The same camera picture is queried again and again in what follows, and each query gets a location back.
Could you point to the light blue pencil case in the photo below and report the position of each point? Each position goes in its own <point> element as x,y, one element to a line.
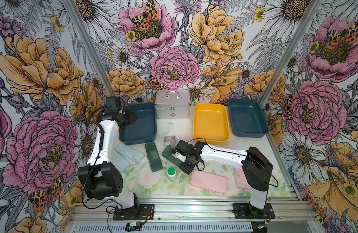
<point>130,153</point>
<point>119,162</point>

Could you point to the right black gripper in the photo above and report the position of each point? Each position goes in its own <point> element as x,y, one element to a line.
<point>186,169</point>

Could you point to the pink pencil case right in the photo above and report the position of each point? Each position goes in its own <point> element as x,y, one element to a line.
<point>241,181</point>

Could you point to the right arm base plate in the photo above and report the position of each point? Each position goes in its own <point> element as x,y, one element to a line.
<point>247,211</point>

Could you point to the pink pencil case lower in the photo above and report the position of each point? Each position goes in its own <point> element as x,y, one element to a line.
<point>209,181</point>

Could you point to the floral table mat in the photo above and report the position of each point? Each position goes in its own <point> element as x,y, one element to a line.
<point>140,179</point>

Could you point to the pink pencil case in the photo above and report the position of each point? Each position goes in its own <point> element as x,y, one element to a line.
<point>241,181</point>
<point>209,181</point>

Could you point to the dark green pencil case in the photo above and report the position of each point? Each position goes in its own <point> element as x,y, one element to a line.
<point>153,157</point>

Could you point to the small clear packet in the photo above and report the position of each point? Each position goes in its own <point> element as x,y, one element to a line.
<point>170,141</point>

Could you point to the dark green pencil case slanted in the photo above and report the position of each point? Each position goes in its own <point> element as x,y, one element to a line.
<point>167,153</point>

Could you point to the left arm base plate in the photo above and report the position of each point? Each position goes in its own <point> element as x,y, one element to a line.
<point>141,213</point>

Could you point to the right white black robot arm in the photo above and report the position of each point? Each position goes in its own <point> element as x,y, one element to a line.
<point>256,167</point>

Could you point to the teal storage tray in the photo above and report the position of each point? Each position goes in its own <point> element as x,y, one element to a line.
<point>144,129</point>
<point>247,119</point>

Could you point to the light blue pencil case inner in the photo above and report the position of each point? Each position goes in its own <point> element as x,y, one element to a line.
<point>130,153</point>

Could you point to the green cap white bottle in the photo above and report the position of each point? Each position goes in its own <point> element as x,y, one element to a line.
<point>172,174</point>

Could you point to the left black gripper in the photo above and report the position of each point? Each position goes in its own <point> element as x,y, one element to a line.
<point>132,118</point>

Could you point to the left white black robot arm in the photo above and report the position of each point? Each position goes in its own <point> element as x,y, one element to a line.
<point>100,178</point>

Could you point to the yellow storage tray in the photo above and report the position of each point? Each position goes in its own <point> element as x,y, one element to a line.
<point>210,122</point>

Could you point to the small green circuit board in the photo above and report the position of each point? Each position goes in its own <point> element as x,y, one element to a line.
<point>132,226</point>

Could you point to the light blue pencil case outer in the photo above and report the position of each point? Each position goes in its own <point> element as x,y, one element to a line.
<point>119,162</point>

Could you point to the silver metal first-aid case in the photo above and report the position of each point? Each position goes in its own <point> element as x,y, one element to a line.
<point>171,104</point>

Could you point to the aluminium front rail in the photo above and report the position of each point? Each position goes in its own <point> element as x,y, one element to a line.
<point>197,208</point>

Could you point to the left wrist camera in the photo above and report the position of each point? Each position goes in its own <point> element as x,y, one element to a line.
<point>113,103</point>

